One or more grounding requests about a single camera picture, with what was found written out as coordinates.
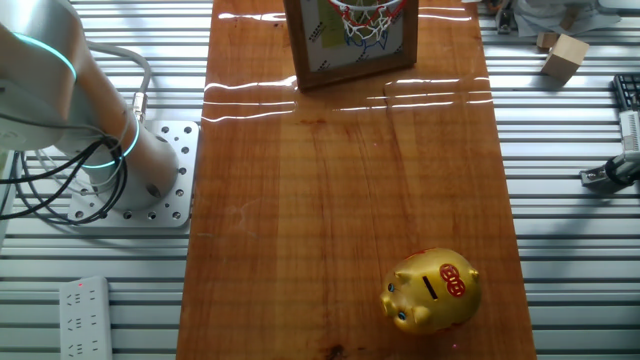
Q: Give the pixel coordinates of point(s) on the grey crumpled cloth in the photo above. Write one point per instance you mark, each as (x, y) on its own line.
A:
(565, 15)

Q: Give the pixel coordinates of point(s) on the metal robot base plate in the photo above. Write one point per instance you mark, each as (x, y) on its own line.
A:
(170, 215)

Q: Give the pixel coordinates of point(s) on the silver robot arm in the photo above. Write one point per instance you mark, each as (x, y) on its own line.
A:
(140, 160)

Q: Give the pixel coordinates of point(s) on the wooden framed backboard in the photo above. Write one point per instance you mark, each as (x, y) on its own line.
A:
(320, 80)

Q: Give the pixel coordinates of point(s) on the white power strip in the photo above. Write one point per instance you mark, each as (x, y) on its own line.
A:
(85, 320)

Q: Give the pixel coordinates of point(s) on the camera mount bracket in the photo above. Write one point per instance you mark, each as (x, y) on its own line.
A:
(607, 174)

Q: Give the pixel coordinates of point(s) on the large wooden cube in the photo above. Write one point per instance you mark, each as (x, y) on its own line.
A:
(565, 59)

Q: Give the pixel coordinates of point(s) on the gold piggy bank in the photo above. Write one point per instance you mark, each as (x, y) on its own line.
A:
(430, 295)

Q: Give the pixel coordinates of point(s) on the black keyboard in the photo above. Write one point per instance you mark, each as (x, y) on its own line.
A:
(629, 91)

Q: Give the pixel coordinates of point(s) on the large wooden board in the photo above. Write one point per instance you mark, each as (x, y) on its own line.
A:
(300, 225)

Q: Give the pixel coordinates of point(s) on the small wooden block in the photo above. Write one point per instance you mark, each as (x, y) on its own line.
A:
(546, 40)

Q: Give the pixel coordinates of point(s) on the white hoop with net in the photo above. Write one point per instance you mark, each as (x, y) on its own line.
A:
(365, 8)

